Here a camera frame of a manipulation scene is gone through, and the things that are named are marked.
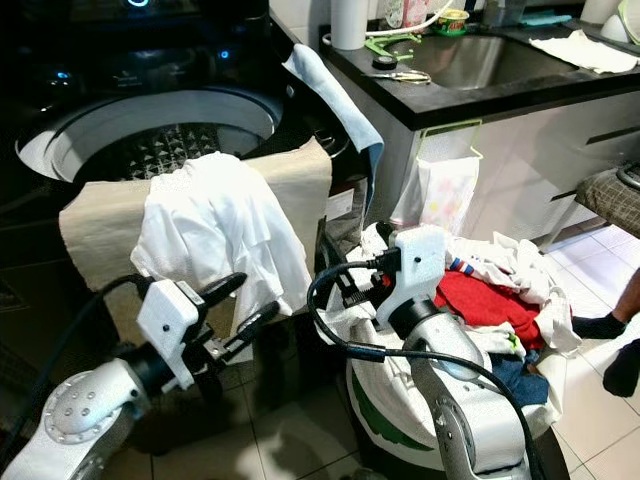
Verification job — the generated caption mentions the steel sink basin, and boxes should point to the steel sink basin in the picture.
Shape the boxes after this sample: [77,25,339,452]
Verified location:
[410,32,571,91]

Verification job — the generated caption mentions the plastic bag on green holder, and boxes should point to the plastic bag on green holder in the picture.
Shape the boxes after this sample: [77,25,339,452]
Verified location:
[400,120,483,236]

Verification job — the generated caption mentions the large white garment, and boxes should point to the large white garment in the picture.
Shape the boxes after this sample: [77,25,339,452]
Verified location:
[130,152,313,336]

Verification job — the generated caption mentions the teal flat object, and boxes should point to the teal flat object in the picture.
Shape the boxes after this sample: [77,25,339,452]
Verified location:
[520,10,573,26]

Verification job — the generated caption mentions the green cup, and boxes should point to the green cup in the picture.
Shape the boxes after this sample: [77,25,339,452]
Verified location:
[435,8,473,36]

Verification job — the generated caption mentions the white cylinder roll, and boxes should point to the white cylinder roll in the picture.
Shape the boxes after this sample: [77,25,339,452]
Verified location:
[330,0,369,51]

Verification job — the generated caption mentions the red garment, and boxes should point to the red garment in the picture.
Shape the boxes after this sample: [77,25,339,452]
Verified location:
[435,268,546,351]

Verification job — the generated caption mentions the green plastic hanger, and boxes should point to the green plastic hanger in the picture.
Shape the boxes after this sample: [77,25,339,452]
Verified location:
[363,35,421,59]

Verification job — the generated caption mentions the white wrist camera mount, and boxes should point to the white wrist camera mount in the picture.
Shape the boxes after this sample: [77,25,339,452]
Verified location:
[375,225,449,326]
[135,280,203,391]

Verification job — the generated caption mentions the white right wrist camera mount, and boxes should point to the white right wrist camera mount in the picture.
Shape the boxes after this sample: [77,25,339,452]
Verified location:
[375,225,449,326]

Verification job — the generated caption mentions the person's leg with black sock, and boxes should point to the person's leg with black sock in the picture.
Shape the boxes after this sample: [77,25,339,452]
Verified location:
[572,295,640,341]
[600,340,640,399]

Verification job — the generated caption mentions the beige towel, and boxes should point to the beige towel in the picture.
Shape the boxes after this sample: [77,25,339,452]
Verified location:
[58,138,333,346]

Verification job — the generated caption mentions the black-topped white sink cabinet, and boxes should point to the black-topped white sink cabinet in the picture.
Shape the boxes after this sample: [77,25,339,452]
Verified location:
[270,0,640,251]

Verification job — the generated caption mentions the white garment with coloured trim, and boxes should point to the white garment with coloured trim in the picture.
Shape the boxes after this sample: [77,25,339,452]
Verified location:
[450,232,583,356]

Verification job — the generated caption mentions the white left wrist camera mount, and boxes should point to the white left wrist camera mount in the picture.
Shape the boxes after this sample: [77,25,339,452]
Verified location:
[135,280,203,391]

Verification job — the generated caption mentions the white round vessel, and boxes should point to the white round vessel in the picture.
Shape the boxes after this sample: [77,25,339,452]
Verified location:
[600,0,640,41]

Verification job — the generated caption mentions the white green laundry basket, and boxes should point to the white green laundry basket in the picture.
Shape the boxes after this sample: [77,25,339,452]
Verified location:
[320,225,576,471]

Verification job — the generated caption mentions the scissors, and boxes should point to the scissors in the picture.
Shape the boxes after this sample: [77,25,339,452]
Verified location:
[372,68,433,85]

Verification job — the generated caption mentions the steel washer drum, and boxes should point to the steel washer drum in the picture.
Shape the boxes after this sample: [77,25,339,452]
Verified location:
[95,122,266,183]

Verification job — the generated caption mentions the black top-load washing machine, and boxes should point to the black top-load washing machine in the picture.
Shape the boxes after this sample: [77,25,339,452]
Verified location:
[0,0,386,451]

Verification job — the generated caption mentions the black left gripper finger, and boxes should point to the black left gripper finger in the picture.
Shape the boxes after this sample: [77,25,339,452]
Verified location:
[224,302,279,356]
[202,272,249,303]

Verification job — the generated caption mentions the light blue white cloth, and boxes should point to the light blue white cloth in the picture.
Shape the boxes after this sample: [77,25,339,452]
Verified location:
[282,44,386,196]

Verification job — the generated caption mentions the floral print container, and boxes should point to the floral print container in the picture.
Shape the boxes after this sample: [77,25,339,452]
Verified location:
[380,0,426,29]

